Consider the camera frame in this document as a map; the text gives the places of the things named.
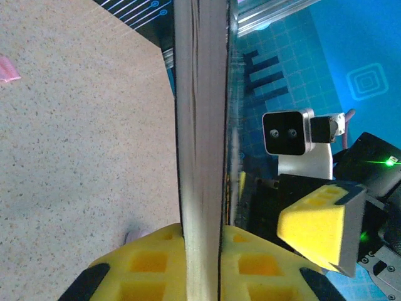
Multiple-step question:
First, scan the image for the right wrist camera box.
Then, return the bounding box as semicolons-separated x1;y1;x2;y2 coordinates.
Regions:
262;108;346;157

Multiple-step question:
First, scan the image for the thick black-covered book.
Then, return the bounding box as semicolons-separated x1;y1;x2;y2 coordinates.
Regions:
173;0;233;301

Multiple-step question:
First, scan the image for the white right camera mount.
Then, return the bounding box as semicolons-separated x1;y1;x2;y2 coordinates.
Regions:
278;145;333;181

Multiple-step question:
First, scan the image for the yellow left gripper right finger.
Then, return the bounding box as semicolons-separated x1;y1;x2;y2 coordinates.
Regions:
219;225;345;301

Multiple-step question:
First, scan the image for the pink backpack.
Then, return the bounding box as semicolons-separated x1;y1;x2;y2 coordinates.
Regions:
0;56;22;83

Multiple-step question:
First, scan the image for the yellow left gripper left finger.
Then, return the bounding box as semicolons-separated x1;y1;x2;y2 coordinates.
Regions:
58;223;189;301

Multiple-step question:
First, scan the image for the aluminium frame post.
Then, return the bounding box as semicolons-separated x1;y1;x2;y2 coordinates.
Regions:
231;0;321;37

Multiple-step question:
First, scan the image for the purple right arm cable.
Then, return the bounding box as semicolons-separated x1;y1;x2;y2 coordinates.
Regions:
342;108;357;152

